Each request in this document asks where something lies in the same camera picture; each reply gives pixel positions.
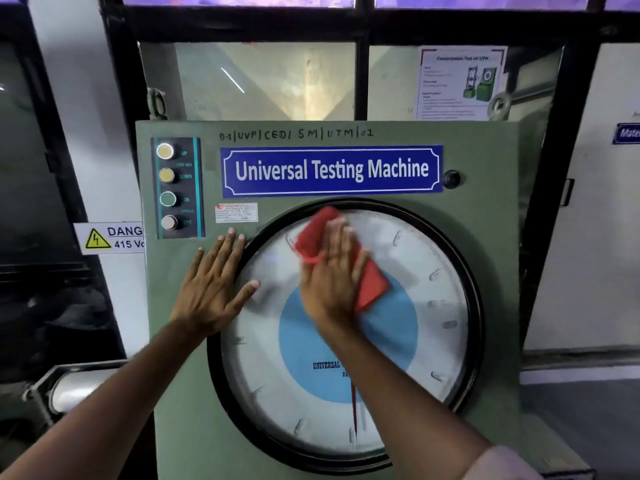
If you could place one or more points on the person's left hand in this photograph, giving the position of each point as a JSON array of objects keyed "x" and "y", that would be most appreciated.
[{"x": 212, "y": 294}]

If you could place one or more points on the person's right hand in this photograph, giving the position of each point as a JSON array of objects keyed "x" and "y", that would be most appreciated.
[{"x": 330, "y": 284}]

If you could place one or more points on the person's left little finger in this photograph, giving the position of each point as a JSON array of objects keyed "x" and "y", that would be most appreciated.
[{"x": 200, "y": 264}]

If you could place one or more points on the person's left thumb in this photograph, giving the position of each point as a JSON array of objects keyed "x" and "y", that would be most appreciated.
[{"x": 247, "y": 293}]

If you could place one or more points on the person's left middle finger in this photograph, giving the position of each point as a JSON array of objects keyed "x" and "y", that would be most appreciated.
[{"x": 229, "y": 249}]

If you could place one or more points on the person's right little finger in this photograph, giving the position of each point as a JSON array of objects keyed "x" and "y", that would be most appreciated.
[{"x": 363, "y": 269}]

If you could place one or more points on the person's right middle finger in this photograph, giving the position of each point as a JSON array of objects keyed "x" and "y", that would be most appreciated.
[{"x": 342, "y": 242}]

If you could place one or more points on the person's right thumb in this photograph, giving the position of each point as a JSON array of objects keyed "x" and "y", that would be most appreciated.
[{"x": 304, "y": 275}]

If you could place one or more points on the red cleaning cloth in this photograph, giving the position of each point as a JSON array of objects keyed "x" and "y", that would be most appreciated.
[{"x": 372, "y": 287}]

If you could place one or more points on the person's right forearm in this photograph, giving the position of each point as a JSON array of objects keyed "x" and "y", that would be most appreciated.
[{"x": 400, "y": 404}]

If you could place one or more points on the person's left forearm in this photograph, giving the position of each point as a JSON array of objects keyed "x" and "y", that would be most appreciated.
[{"x": 115, "y": 404}]

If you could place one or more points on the red and white sticker label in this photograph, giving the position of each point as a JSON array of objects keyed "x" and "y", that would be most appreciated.
[{"x": 236, "y": 212}]

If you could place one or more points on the black push-button control panel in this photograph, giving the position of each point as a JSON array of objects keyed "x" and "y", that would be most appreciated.
[{"x": 192, "y": 187}]

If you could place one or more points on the blue name plate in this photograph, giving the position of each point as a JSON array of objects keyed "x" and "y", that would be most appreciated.
[{"x": 331, "y": 170}]

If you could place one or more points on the green push button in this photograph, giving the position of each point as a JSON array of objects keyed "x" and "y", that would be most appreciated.
[{"x": 168, "y": 198}]

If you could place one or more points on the yellow push button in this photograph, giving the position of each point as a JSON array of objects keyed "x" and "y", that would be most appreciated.
[{"x": 166, "y": 175}]

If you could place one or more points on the white electrical warning sign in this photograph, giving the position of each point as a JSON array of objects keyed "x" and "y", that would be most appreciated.
[{"x": 107, "y": 238}]

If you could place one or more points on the round black-rimmed dial gauge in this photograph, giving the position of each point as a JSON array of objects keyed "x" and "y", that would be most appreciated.
[{"x": 430, "y": 344}]

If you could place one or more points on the black round knob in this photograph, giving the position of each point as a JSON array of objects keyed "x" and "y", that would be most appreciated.
[{"x": 451, "y": 178}]

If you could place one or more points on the red dial pointer needle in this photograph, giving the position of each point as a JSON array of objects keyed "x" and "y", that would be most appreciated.
[{"x": 354, "y": 409}]

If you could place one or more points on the green testing machine cabinet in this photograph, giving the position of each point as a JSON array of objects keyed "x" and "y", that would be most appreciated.
[{"x": 480, "y": 159}]

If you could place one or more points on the metal lifting eye bolt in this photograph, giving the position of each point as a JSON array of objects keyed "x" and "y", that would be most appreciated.
[
  {"x": 156, "y": 104},
  {"x": 500, "y": 104}
]

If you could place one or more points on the grey metal roller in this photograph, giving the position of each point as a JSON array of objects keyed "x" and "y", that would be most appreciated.
[{"x": 70, "y": 389}]

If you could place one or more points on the white paper instruction poster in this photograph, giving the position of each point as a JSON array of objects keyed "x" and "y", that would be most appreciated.
[{"x": 460, "y": 82}]

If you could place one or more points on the pink sleeve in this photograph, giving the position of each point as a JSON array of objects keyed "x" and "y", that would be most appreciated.
[{"x": 502, "y": 464}]

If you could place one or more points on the black window frame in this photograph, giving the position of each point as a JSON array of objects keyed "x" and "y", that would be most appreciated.
[{"x": 362, "y": 24}]

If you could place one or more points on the small blue wall sign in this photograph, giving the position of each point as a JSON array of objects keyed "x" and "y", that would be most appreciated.
[{"x": 627, "y": 133}]

